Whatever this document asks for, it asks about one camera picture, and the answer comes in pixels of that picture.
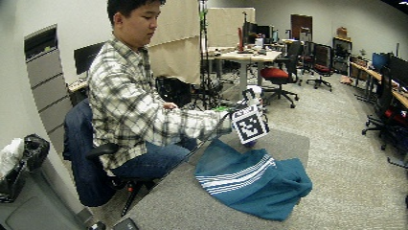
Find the white marker cube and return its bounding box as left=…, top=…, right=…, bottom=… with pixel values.
left=230, top=85, right=271, bottom=147

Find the teal towel with white stripes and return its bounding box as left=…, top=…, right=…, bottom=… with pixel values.
left=194, top=138, right=313, bottom=222

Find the office chair with red seat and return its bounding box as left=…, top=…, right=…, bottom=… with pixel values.
left=259, top=39, right=304, bottom=109

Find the black bag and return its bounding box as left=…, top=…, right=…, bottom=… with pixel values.
left=154, top=75, right=194, bottom=108

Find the light wooden desk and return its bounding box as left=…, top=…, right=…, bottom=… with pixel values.
left=206, top=47, right=284, bottom=99

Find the black tripod stand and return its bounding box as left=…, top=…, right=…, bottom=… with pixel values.
left=192, top=0, right=224, bottom=110

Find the black mesh office chair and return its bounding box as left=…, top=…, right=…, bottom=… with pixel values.
left=304, top=42, right=335, bottom=93

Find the red upright object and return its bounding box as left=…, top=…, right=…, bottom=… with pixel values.
left=235, top=26, right=244, bottom=53

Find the person in plaid shirt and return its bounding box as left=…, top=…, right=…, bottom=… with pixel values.
left=86, top=0, right=235, bottom=180

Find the beige partition curtain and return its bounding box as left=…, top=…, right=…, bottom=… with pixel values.
left=145, top=0, right=202, bottom=86

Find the black shelf unit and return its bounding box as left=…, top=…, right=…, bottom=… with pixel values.
left=331, top=35, right=353, bottom=77

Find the pair of dark monitors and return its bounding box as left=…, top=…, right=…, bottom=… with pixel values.
left=240, top=20, right=274, bottom=46

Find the long wooden desk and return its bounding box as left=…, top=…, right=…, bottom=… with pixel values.
left=348, top=60, right=408, bottom=110

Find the beige partition panel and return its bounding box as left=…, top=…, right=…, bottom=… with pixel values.
left=204, top=7, right=258, bottom=49

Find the black flat device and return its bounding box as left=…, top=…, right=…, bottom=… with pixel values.
left=110, top=217, right=141, bottom=230

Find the blue office chair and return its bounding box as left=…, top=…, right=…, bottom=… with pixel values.
left=61, top=98, right=159, bottom=219

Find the brown door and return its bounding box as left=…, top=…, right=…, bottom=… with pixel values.
left=289, top=13, right=315, bottom=42

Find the cardboard box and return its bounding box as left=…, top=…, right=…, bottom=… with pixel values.
left=335, top=26, right=351, bottom=39

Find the wide black monitor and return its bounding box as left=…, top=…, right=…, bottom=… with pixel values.
left=386, top=53, right=408, bottom=92

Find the black computer monitor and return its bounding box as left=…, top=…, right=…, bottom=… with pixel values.
left=73, top=41, right=107, bottom=77

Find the grey filing cabinet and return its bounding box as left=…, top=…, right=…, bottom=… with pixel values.
left=22, top=23, right=74, bottom=156

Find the trash bin with black bag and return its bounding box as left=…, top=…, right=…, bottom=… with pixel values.
left=0, top=133, right=52, bottom=204

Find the grey bin lid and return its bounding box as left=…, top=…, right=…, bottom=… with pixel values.
left=0, top=167, right=95, bottom=230

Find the white plastic bag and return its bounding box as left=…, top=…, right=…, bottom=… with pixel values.
left=0, top=137, right=25, bottom=180

